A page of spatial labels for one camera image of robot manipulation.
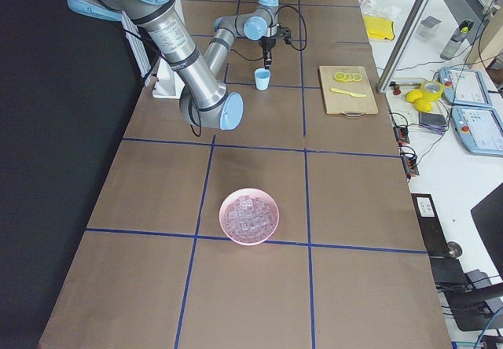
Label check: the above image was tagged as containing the teach pendant near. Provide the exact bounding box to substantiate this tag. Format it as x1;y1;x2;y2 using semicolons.
451;105;502;157

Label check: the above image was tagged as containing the lemon slice top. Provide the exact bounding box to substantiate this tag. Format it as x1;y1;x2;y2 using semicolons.
333;72;347;82

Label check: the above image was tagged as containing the pink bowl of ice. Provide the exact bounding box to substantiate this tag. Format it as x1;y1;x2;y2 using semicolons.
218;188;280;246

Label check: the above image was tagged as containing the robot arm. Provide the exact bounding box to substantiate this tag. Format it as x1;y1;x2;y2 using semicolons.
204;0;280;75
67;0;244;130

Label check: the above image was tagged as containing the light blue plastic cup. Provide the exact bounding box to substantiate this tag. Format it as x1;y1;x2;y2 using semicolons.
254;68;271;91

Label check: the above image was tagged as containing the teach pendant far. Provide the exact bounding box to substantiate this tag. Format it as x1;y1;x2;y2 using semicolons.
439;67;492;108

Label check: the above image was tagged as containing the yellow plastic knife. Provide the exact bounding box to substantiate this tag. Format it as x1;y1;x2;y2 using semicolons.
330;87;367;98

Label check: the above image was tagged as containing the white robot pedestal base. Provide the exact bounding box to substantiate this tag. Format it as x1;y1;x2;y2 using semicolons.
152;59;185;100

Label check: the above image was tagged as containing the yellow lemon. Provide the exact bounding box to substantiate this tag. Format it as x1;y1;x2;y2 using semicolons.
406;90;432;113

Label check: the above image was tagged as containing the purple wallet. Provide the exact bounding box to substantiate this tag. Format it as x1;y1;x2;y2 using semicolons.
418;112;448;134

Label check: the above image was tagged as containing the teach pendant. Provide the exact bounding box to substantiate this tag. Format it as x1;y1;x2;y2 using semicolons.
439;67;492;108
451;105;502;157

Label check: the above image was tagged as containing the bamboo cutting board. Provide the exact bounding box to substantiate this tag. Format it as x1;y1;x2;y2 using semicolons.
318;65;379;117

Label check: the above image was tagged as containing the yellow tape roll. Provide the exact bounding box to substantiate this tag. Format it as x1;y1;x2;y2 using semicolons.
420;81;444;102

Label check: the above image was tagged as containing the clear plastic bag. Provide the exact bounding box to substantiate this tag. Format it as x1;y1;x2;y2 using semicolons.
360;0;401;20

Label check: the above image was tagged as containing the aluminium frame post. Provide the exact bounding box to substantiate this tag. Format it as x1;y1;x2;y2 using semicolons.
376;0;430;94

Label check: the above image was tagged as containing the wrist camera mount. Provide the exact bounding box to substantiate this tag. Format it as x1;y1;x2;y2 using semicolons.
276;26;292;45

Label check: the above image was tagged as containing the yellow cloth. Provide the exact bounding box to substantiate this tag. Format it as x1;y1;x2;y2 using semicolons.
363;15;395;41

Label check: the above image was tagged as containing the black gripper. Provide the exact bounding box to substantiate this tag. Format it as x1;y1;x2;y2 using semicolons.
260;36;277;69

